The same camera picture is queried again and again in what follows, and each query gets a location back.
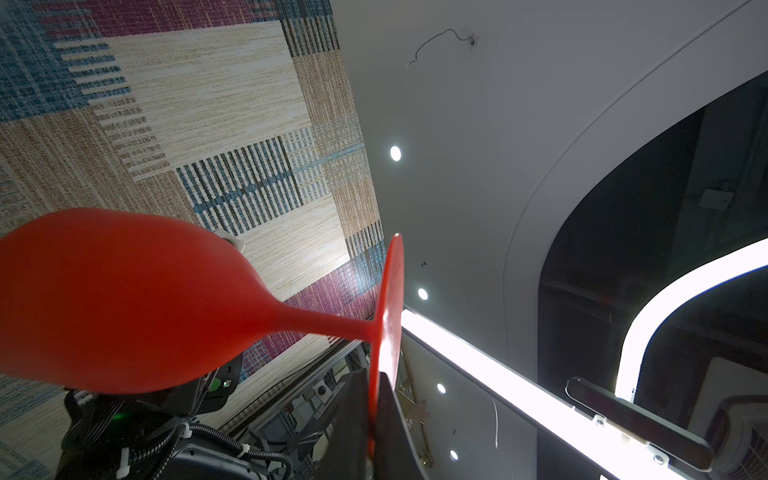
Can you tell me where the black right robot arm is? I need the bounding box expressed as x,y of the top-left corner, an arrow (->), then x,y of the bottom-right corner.
55,357 -> 294,479

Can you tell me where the long ceiling light panel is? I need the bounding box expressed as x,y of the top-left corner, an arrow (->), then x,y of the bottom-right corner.
402,310 -> 687,479

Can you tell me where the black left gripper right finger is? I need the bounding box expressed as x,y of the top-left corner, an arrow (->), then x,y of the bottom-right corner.
374,389 -> 428,480

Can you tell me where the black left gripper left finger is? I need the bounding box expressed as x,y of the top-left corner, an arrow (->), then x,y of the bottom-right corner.
315,370 -> 369,480

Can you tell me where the curved ceiling light strip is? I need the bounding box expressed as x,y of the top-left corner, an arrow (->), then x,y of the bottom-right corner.
614,239 -> 767,402

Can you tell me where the red wine glass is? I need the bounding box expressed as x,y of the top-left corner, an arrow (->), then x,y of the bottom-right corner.
1,209 -> 404,448

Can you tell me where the ceiling air conditioner vent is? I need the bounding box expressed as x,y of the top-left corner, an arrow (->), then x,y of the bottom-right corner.
705,395 -> 767,479

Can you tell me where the black overhead camera bar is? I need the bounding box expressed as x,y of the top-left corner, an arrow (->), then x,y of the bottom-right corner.
565,377 -> 715,472

